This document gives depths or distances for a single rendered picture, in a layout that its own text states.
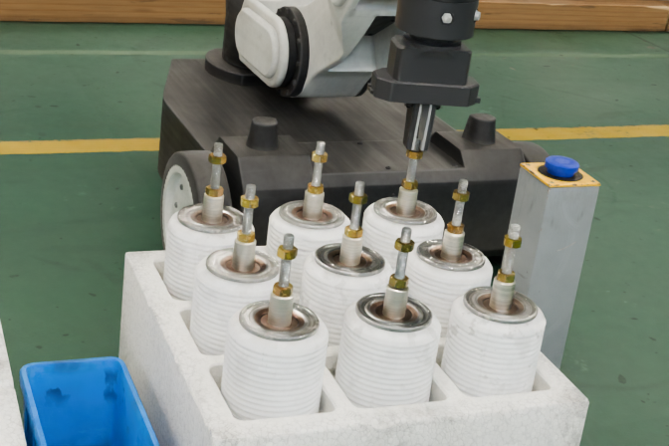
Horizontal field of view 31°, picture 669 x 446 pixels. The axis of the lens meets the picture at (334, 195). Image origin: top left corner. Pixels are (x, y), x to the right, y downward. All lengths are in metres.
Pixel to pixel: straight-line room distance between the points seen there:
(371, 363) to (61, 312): 0.62
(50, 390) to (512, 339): 0.49
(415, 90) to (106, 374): 0.46
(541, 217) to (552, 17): 2.22
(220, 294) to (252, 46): 0.81
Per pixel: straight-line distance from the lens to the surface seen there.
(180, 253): 1.32
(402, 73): 1.33
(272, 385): 1.12
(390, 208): 1.43
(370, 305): 1.18
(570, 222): 1.44
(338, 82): 1.88
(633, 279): 2.00
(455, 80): 1.35
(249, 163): 1.64
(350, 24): 1.67
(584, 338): 1.77
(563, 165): 1.43
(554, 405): 1.23
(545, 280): 1.46
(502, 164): 1.81
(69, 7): 3.06
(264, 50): 1.90
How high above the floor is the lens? 0.78
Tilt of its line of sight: 22 degrees down
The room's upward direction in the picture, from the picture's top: 7 degrees clockwise
